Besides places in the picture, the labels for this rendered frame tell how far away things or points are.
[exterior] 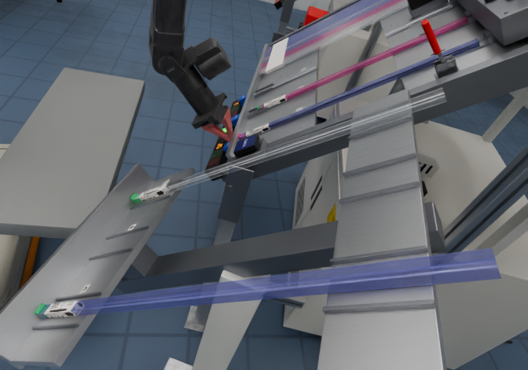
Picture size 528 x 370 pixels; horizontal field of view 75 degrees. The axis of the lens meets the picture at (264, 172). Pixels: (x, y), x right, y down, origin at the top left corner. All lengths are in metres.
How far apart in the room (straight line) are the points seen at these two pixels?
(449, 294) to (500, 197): 0.41
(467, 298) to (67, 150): 1.11
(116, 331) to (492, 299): 1.13
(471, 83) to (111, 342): 1.19
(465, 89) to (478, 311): 0.73
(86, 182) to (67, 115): 0.26
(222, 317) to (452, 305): 0.78
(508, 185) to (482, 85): 0.21
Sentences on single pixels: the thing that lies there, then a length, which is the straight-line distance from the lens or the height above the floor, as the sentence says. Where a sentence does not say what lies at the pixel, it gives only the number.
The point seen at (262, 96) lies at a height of 0.74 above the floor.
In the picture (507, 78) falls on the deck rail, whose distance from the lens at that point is 0.68.
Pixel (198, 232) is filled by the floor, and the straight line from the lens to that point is 1.51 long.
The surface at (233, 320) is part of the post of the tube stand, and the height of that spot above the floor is 0.73.
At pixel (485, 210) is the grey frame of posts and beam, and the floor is 0.82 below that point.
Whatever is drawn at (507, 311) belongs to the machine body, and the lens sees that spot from 1.24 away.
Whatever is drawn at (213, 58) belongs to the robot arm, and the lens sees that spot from 0.74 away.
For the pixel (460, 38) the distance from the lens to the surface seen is 0.80.
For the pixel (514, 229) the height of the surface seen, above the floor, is 0.76.
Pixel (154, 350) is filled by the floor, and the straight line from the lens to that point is 1.29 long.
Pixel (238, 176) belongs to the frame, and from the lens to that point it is 0.70.
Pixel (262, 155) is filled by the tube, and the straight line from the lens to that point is 0.47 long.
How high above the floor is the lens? 1.22
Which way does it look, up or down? 41 degrees down
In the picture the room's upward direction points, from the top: 19 degrees clockwise
